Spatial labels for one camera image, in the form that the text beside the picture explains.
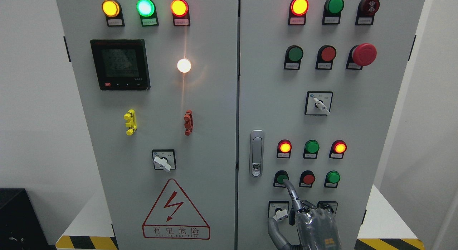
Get lower red push button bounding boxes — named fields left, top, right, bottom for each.
left=299, top=170, right=316, bottom=188

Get lower left red indicator light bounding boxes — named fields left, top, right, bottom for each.
left=277, top=139, right=292, bottom=158

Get red indicator light top right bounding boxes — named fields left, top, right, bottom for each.
left=288, top=0, right=309, bottom=26

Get lower right red indicator light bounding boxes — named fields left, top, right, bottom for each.
left=329, top=140, right=347, bottom=160

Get green indicator light top left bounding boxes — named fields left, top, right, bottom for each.
left=136, top=0, right=159, bottom=27

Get grey left cabinet door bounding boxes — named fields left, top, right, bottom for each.
left=56, top=0, right=238, bottom=250

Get red indicator light top left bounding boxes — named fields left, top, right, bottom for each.
left=170, top=0, right=190, bottom=26

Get red emergency stop mushroom button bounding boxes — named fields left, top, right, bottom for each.
left=346, top=43, right=377, bottom=70

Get grey right cabinet door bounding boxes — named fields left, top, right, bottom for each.
left=238, top=0, right=425, bottom=250

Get black key selector switch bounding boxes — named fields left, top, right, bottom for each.
left=317, top=201, right=338, bottom=215

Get lower right green push button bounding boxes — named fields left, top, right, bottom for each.
left=324, top=170, right=341, bottom=188

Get dark red buzzer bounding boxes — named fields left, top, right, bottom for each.
left=355, top=0, right=380, bottom=25

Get green start push button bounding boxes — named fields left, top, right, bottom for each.
left=273, top=170, right=289, bottom=188

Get green indicator light top right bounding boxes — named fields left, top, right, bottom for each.
left=322, top=0, right=345, bottom=25

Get black digital power meter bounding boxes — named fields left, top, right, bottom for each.
left=90, top=38, right=150, bottom=91

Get white indicator light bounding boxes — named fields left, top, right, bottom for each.
left=177, top=58, right=192, bottom=73

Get silver door lock handle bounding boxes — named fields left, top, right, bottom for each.
left=250, top=130, right=264, bottom=178

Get red push button upper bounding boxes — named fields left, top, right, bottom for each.
left=315, top=45, right=336, bottom=70

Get red test terminal block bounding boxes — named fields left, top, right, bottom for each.
left=184, top=110, right=194, bottom=136

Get grey cabinet door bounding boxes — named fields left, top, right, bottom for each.
left=238, top=0, right=425, bottom=250
left=56, top=0, right=238, bottom=250

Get yellow test terminal block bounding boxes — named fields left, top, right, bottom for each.
left=124, top=109, right=137, bottom=136

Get upper right rotary switch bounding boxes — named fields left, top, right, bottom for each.
left=304, top=91, right=333, bottom=116

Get lower green indicator light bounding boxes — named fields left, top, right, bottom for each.
left=303, top=140, right=320, bottom=159

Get red indicator light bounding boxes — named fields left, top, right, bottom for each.
left=288, top=0, right=309, bottom=26
left=329, top=140, right=347, bottom=160
left=277, top=139, right=292, bottom=158
left=170, top=0, right=190, bottom=26

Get green push button upper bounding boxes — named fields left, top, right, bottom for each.
left=283, top=45, right=304, bottom=71

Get black box at left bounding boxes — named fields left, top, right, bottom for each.
left=0, top=188, right=50, bottom=250

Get left door rotary switch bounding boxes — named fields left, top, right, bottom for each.
left=151, top=149, right=176, bottom=172

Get green indicator light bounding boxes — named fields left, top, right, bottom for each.
left=322, top=0, right=345, bottom=25
left=303, top=140, right=320, bottom=159
left=136, top=0, right=159, bottom=27

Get red push button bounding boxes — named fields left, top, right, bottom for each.
left=299, top=170, right=316, bottom=188
left=315, top=45, right=336, bottom=70

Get yellow indicator light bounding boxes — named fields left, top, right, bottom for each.
left=102, top=0, right=125, bottom=27

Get lower white rotary switch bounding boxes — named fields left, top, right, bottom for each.
left=268, top=201, right=289, bottom=221

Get white platform with hazard stripes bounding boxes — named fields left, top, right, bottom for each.
left=55, top=186, right=425, bottom=250

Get red electric hazard warning sticker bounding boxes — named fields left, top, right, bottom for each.
left=142, top=178, right=210, bottom=240

